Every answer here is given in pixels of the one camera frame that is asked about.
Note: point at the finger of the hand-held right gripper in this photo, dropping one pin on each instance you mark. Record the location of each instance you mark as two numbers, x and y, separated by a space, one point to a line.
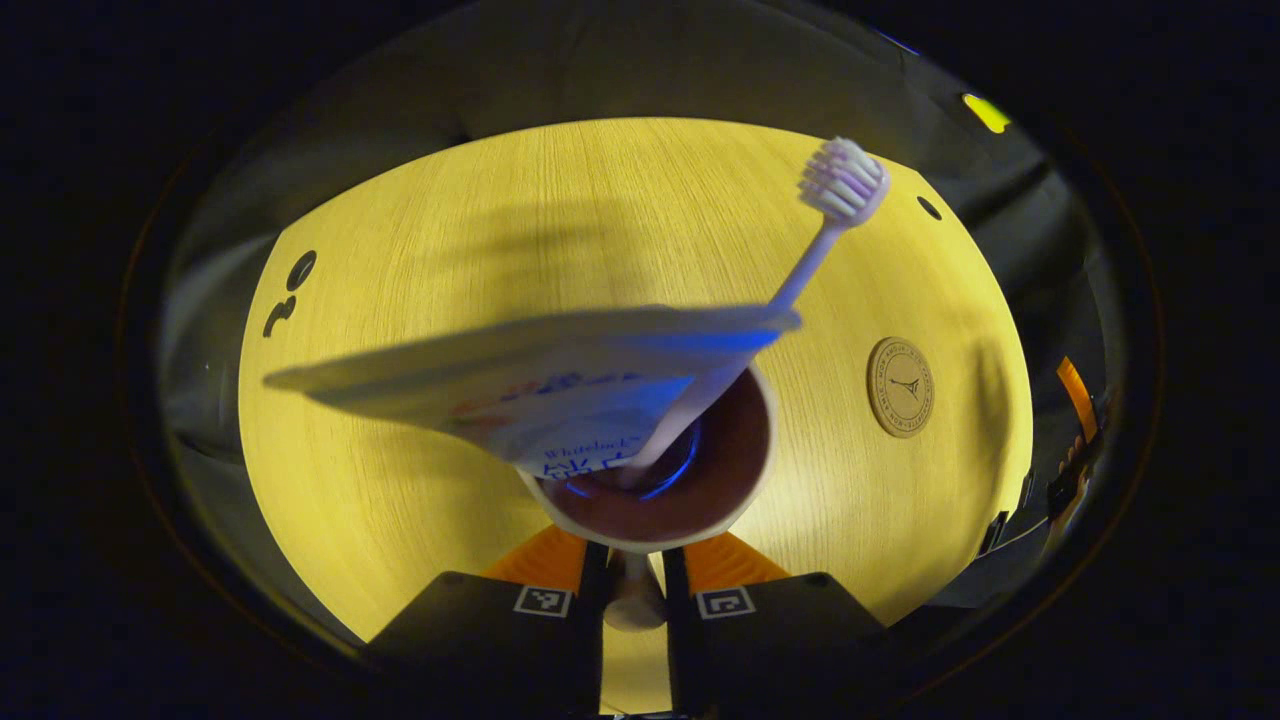
1077 395

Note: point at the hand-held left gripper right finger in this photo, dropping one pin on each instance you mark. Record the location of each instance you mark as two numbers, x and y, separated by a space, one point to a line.
675 650

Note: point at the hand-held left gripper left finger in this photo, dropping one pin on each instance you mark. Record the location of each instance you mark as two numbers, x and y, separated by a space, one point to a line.
593 640

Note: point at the beige cup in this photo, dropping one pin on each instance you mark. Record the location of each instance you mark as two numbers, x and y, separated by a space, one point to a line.
700 490

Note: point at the round wooden coaster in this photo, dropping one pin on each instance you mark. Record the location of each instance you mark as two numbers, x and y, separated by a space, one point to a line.
900 387

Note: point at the white toothpaste tube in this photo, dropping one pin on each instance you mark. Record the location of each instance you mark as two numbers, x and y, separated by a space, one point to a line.
560 380

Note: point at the white toothbrush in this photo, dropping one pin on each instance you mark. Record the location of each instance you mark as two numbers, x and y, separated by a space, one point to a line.
845 180

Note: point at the wooden desktop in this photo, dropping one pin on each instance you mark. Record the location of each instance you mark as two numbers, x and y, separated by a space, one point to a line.
420 250

